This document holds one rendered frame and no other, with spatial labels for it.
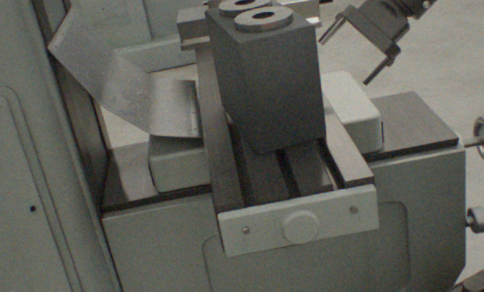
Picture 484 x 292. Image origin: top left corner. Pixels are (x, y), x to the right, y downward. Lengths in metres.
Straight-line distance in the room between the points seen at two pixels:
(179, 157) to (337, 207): 0.48
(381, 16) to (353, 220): 0.37
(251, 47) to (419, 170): 0.61
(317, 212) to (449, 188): 0.61
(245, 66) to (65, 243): 0.59
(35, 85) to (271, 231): 0.54
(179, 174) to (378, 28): 0.51
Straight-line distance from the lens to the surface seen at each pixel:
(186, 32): 1.51
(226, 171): 0.94
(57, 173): 1.24
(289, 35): 0.91
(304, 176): 0.89
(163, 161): 1.27
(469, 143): 1.57
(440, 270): 1.55
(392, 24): 1.08
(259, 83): 0.92
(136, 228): 1.34
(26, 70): 1.17
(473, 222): 1.50
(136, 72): 1.48
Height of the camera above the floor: 1.41
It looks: 26 degrees down
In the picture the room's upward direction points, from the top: 10 degrees counter-clockwise
